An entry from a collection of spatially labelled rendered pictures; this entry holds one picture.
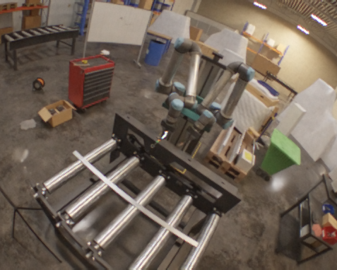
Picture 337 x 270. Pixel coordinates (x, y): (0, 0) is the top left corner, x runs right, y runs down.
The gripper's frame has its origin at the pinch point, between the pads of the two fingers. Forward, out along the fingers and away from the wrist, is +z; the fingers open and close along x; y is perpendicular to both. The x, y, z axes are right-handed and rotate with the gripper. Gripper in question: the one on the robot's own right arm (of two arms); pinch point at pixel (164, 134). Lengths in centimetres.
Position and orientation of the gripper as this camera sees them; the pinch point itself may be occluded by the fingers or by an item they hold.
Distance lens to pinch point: 152.3
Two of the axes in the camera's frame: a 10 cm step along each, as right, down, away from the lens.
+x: 8.1, 5.5, -2.3
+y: -5.0, 4.2, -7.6
